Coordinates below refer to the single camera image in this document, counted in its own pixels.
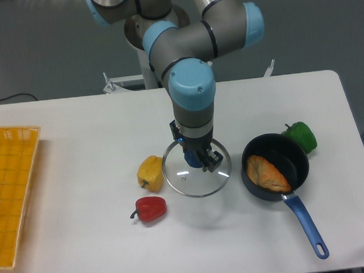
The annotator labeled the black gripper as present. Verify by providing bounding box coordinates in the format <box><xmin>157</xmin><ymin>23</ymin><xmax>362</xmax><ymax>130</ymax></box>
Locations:
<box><xmin>178</xmin><ymin>135</ymin><xmax>223</xmax><ymax>172</ymax></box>

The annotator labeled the glass pot lid blue knob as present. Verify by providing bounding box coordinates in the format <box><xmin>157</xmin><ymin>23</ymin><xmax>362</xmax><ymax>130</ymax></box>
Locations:
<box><xmin>162</xmin><ymin>139</ymin><xmax>231</xmax><ymax>198</ymax></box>

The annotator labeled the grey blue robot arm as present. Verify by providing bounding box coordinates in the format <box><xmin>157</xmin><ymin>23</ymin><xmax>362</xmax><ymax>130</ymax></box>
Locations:
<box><xmin>85</xmin><ymin>0</ymin><xmax>265</xmax><ymax>172</ymax></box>

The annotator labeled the baked bread pastry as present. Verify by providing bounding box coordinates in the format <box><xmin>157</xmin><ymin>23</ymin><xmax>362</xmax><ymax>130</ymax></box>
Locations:
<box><xmin>246</xmin><ymin>155</ymin><xmax>292</xmax><ymax>193</ymax></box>

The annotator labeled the yellow bell pepper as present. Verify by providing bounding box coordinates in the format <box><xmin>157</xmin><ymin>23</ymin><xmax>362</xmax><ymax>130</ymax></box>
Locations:
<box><xmin>137</xmin><ymin>156</ymin><xmax>163</xmax><ymax>193</ymax></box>

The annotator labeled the red bell pepper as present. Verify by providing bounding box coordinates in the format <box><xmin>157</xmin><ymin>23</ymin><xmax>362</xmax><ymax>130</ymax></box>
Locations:
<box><xmin>130</xmin><ymin>196</ymin><xmax>167</xmax><ymax>223</ymax></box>

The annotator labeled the green bell pepper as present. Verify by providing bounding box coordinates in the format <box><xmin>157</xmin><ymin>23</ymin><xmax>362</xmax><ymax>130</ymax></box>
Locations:
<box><xmin>282</xmin><ymin>121</ymin><xmax>317</xmax><ymax>154</ymax></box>

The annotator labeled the yellow wicker basket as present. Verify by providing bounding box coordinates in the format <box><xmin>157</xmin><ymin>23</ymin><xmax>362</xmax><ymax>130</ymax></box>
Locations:
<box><xmin>0</xmin><ymin>126</ymin><xmax>41</xmax><ymax>270</ymax></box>

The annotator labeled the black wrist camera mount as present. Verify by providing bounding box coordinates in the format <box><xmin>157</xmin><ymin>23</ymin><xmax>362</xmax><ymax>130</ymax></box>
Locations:
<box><xmin>170</xmin><ymin>120</ymin><xmax>181</xmax><ymax>141</ymax></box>

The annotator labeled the dark pot blue handle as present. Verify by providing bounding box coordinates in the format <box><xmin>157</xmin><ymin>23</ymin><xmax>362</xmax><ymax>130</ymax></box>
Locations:
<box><xmin>241</xmin><ymin>133</ymin><xmax>329</xmax><ymax>259</ymax></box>

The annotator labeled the white mounting frame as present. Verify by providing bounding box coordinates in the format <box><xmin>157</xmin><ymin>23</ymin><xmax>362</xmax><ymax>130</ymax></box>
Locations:
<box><xmin>101</xmin><ymin>58</ymin><xmax>278</xmax><ymax>95</ymax></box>

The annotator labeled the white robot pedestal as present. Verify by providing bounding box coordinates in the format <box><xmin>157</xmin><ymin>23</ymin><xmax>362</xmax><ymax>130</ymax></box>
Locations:
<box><xmin>123</xmin><ymin>4</ymin><xmax>191</xmax><ymax>89</ymax></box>

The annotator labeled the black floor cable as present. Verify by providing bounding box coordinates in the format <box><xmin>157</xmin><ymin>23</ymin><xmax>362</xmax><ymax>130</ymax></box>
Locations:
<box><xmin>0</xmin><ymin>91</ymin><xmax>39</xmax><ymax>104</ymax></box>

